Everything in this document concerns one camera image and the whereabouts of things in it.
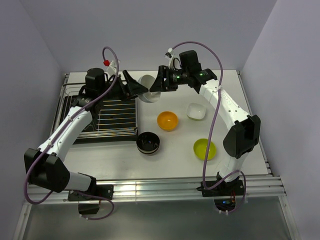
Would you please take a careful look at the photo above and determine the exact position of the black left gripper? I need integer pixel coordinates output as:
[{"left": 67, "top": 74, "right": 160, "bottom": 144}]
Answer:
[{"left": 98, "top": 70, "right": 148, "bottom": 102}]

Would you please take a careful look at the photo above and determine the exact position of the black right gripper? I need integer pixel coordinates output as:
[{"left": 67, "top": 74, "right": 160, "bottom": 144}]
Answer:
[{"left": 149, "top": 65, "right": 189, "bottom": 93}]

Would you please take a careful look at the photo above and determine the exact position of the white round bowl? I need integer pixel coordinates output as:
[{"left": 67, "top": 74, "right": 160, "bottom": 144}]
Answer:
[{"left": 138, "top": 74, "right": 161, "bottom": 103}]

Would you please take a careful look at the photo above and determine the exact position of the black patterned bowl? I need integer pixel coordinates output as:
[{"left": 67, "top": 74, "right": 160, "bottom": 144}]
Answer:
[{"left": 136, "top": 131, "right": 160, "bottom": 155}]

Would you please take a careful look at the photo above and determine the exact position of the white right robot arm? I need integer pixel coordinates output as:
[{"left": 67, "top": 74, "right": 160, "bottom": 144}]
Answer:
[{"left": 123, "top": 49, "right": 261, "bottom": 195}]

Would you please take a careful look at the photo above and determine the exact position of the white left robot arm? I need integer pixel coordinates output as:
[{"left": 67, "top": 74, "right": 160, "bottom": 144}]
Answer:
[{"left": 23, "top": 68, "right": 137, "bottom": 200}]

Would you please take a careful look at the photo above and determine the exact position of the orange bowl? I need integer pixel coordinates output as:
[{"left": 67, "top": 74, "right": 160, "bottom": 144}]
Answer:
[{"left": 156, "top": 111, "right": 179, "bottom": 132}]

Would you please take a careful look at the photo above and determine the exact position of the white square bowl green outside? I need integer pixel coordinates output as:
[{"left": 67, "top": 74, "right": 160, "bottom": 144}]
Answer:
[{"left": 186, "top": 103, "right": 206, "bottom": 121}]

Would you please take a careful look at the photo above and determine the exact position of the lime green bowl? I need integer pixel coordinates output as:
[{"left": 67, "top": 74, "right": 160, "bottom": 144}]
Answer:
[{"left": 193, "top": 138, "right": 217, "bottom": 161}]

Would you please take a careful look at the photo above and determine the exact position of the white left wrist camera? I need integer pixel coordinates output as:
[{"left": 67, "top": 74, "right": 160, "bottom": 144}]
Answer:
[{"left": 103, "top": 59, "right": 117, "bottom": 76}]

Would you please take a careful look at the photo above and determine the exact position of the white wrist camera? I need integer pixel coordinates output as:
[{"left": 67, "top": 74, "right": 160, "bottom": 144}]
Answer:
[
  {"left": 103, "top": 59, "right": 117, "bottom": 76},
  {"left": 164, "top": 48, "right": 178, "bottom": 70}
]

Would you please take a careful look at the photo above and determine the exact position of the steel wire dish rack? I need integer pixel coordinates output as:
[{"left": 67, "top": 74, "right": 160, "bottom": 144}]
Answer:
[{"left": 52, "top": 83, "right": 139, "bottom": 141}]

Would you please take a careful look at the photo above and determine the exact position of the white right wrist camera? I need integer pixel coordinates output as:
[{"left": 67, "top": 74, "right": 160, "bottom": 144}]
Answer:
[{"left": 164, "top": 48, "right": 178, "bottom": 70}]

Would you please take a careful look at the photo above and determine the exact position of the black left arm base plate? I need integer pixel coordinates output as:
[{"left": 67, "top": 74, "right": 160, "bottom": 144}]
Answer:
[{"left": 67, "top": 184, "right": 114, "bottom": 202}]

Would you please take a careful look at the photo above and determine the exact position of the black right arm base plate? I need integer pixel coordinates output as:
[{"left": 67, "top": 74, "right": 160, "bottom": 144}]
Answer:
[{"left": 196, "top": 179, "right": 245, "bottom": 197}]

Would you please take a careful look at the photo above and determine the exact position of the aluminium table edge rail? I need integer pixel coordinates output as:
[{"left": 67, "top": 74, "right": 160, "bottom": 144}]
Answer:
[{"left": 24, "top": 174, "right": 287, "bottom": 205}]

